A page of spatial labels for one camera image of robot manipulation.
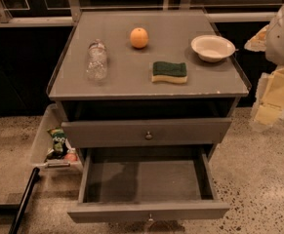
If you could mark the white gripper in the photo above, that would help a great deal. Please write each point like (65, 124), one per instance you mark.
(283, 39)

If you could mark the grey drawer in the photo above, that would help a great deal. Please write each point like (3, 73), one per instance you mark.
(120, 133)
(147, 183)

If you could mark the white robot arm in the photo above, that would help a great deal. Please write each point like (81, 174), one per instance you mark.
(275, 44)

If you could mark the grey top drawer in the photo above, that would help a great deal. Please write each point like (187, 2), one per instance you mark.
(120, 133)

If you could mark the grey drawer cabinet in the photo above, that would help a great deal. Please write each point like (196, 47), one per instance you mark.
(212, 90)

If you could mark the white bowl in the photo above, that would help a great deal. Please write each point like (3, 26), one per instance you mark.
(212, 48)

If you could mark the green yellow sponge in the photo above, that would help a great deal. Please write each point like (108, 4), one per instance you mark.
(163, 71)

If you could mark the orange fruit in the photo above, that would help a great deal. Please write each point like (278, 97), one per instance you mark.
(139, 37)

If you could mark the clear plastic water bottle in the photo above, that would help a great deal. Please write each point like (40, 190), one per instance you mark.
(97, 61)

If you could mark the red round item in bin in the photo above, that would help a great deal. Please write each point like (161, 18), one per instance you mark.
(71, 156)

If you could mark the green snack bag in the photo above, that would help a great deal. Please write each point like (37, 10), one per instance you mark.
(59, 148)

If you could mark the clear plastic storage bin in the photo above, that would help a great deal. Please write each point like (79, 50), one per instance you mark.
(43, 143)

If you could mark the black pole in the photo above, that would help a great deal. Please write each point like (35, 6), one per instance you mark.
(34, 177)

